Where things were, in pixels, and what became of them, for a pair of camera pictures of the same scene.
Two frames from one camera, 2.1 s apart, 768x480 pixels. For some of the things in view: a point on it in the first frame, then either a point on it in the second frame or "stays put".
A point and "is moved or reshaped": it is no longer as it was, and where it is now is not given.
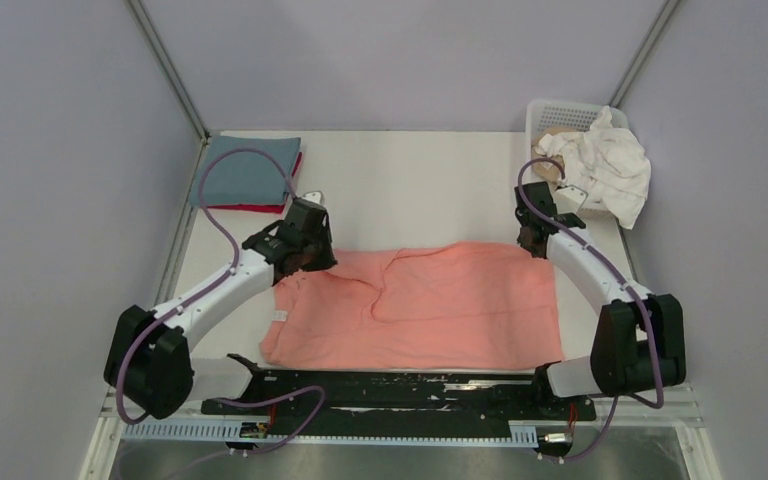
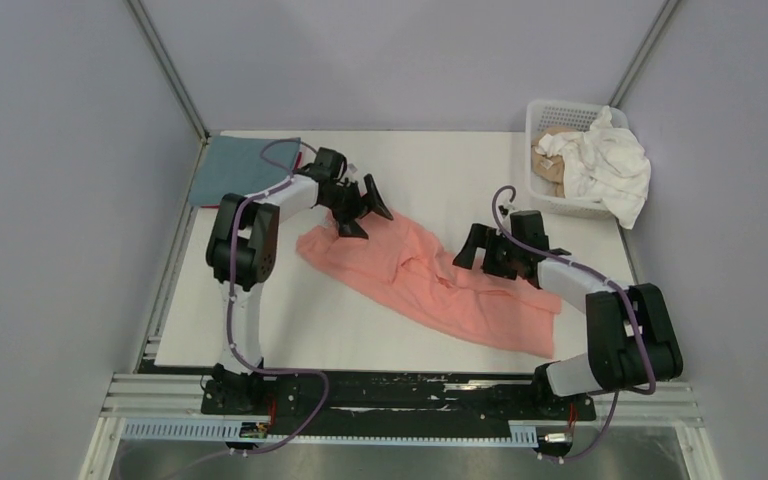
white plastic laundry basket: (544, 115) stays put
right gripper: (533, 252) → (479, 237)
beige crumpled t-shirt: (549, 169) stays put
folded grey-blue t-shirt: (245, 177) stays put
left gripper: (328, 259) → (369, 202)
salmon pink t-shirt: (437, 305) is moved or reshaped
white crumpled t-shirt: (608, 163) stays put
